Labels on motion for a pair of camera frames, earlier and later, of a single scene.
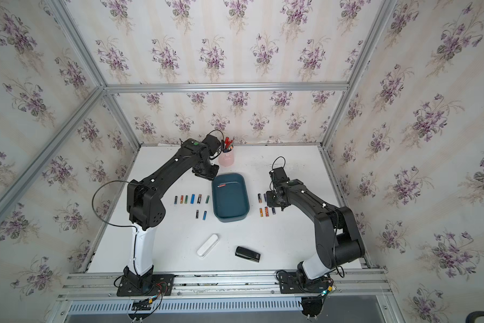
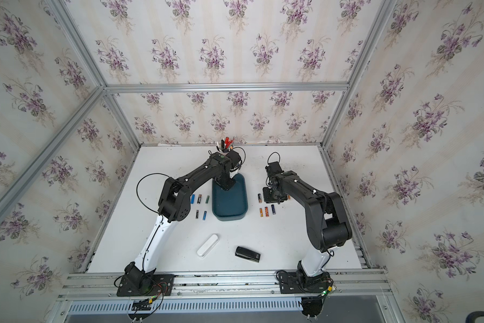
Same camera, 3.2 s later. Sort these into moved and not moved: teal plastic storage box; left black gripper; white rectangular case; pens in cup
Moved: left black gripper
Not moved: pens in cup; teal plastic storage box; white rectangular case
